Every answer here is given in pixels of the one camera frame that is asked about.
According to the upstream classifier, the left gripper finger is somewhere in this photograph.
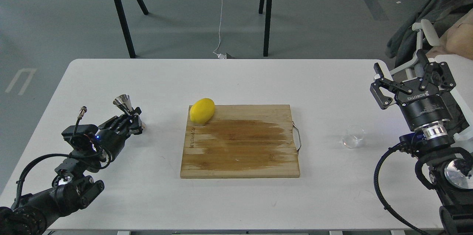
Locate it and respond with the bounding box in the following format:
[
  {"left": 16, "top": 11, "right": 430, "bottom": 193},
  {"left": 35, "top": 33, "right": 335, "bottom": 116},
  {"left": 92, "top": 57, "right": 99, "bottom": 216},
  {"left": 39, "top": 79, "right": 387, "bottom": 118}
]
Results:
[
  {"left": 99, "top": 108, "right": 142, "bottom": 129},
  {"left": 118, "top": 122, "right": 144, "bottom": 137}
]

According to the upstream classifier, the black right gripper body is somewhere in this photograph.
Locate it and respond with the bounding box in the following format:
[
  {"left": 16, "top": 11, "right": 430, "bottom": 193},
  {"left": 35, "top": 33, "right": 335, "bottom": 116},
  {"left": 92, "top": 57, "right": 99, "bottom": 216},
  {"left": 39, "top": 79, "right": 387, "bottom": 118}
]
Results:
[{"left": 395, "top": 90, "right": 452, "bottom": 132}]

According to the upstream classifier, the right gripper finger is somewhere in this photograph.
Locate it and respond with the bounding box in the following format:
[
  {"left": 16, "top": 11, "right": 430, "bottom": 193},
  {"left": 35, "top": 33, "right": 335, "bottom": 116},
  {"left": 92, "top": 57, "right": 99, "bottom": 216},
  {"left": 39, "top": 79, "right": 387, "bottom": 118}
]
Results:
[
  {"left": 416, "top": 50, "right": 456, "bottom": 91},
  {"left": 370, "top": 62, "right": 413, "bottom": 110}
]

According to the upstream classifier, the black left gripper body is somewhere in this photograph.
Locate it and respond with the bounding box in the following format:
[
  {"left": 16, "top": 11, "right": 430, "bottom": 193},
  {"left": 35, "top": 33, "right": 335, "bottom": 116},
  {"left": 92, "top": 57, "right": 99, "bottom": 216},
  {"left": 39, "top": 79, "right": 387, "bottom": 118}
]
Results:
[{"left": 96, "top": 126, "right": 129, "bottom": 161}]

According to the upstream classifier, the steel double jigger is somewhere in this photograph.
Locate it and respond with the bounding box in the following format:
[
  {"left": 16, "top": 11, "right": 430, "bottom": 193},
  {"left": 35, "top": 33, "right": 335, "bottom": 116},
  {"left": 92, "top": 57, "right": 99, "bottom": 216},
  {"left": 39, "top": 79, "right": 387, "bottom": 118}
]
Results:
[{"left": 113, "top": 94, "right": 146, "bottom": 129}]

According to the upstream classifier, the clear glass measuring cup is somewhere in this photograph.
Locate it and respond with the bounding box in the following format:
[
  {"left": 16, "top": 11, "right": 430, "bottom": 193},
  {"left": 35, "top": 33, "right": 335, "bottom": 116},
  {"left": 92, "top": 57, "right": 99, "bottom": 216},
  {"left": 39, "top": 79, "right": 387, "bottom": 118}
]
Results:
[{"left": 341, "top": 125, "right": 365, "bottom": 149}]

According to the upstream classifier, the person forearm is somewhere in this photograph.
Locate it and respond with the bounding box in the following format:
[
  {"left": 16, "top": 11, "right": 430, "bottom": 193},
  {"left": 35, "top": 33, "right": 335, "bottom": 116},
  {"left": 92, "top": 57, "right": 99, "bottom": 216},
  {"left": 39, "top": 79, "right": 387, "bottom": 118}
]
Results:
[{"left": 427, "top": 11, "right": 473, "bottom": 60}]

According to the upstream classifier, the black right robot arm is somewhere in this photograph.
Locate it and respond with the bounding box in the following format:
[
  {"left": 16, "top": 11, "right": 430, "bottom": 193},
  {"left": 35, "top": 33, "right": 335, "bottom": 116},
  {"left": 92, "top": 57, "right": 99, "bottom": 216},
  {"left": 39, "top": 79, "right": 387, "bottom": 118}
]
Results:
[{"left": 370, "top": 50, "right": 473, "bottom": 235}]

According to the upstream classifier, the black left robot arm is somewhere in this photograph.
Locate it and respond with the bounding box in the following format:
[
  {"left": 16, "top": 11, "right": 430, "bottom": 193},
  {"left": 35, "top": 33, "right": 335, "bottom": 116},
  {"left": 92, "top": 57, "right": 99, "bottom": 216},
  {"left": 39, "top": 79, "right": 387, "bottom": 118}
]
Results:
[{"left": 1, "top": 105, "right": 144, "bottom": 235}]

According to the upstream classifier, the white side table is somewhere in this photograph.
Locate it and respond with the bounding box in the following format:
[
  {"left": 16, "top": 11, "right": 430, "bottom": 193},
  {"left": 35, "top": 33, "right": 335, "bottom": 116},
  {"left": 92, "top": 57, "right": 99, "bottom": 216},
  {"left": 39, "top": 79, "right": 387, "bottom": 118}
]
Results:
[{"left": 434, "top": 54, "right": 473, "bottom": 121}]

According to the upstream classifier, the white office chair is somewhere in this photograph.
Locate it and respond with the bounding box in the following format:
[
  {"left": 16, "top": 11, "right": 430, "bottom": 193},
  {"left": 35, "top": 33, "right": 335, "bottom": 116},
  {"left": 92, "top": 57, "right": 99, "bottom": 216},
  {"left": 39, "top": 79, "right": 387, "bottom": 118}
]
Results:
[{"left": 389, "top": 19, "right": 473, "bottom": 143}]

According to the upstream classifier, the yellow lemon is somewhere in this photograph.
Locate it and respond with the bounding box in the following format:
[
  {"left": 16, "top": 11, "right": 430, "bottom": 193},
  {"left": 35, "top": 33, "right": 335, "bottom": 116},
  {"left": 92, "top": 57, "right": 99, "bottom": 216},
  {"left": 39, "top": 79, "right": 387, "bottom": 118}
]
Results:
[{"left": 189, "top": 98, "right": 215, "bottom": 125}]

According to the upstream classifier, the grey jacket on chair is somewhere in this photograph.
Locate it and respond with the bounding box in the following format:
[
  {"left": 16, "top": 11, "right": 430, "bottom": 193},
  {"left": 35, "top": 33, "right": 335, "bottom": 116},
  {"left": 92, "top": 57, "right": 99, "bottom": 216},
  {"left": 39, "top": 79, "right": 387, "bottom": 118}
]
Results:
[{"left": 385, "top": 0, "right": 473, "bottom": 67}]

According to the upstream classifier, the wooden cutting board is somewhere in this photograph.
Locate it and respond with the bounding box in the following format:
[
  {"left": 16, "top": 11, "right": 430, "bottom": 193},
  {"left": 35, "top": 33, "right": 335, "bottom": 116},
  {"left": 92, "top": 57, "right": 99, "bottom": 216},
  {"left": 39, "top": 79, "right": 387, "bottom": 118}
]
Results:
[{"left": 180, "top": 104, "right": 300, "bottom": 179}]

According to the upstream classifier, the white hanging cable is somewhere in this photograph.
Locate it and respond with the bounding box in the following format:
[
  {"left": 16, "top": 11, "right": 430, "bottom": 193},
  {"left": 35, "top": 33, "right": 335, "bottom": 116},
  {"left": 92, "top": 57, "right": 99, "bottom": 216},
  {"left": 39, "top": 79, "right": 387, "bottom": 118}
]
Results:
[{"left": 213, "top": 0, "right": 227, "bottom": 59}]

